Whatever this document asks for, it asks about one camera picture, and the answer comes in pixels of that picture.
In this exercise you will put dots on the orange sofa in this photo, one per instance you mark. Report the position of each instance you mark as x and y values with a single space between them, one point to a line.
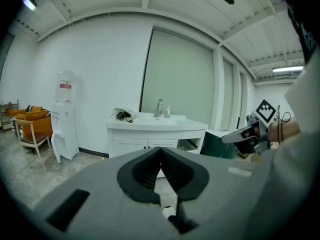
40 122

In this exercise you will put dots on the clear water bottle red label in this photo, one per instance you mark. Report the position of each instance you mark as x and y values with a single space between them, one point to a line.
65 86

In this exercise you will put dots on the person's right forearm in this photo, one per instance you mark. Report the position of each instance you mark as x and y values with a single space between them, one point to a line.
287 184

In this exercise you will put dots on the narrow grey window blind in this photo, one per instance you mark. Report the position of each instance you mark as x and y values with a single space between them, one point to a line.
227 96

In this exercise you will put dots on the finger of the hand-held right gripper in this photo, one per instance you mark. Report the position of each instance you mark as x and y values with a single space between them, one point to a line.
237 136
246 146

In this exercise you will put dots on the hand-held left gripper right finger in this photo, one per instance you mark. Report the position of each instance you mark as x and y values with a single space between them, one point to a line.
186 177

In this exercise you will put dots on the white sink cabinet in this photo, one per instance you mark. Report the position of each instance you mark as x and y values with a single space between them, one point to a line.
155 134

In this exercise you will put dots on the person's right hand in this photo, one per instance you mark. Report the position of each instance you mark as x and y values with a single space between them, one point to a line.
285 131

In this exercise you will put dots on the ceiling tube light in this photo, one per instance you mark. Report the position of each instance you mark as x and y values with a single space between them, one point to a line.
287 69
29 3

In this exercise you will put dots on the person's torso white clothing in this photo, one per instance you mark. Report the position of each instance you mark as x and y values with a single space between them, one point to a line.
305 96

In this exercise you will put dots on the black hair dryer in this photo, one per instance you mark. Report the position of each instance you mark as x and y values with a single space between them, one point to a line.
123 115

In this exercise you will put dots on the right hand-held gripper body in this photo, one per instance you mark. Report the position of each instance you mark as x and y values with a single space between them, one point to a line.
264 114

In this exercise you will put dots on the clear plastic bag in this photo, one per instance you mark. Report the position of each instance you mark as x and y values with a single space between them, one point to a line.
130 114

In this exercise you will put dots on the large grey window blind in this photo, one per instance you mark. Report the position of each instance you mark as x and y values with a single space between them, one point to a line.
178 79

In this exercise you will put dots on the striped pillow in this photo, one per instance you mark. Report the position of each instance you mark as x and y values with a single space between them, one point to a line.
29 108

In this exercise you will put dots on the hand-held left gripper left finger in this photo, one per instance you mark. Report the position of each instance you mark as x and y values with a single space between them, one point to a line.
140 176

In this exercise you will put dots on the white water dispenser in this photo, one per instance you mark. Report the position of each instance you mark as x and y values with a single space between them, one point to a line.
64 131

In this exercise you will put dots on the clear soap pump bottle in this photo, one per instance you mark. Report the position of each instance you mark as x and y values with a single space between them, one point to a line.
167 112

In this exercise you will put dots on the wooden shelf rack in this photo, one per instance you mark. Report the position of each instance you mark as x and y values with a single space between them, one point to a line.
7 116

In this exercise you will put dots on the wooden chair brown seat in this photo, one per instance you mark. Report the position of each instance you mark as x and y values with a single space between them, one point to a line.
33 139

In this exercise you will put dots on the dark green box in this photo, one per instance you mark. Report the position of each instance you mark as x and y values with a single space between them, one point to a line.
216 145

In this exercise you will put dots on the chrome faucet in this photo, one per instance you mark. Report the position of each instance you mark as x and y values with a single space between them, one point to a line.
159 107

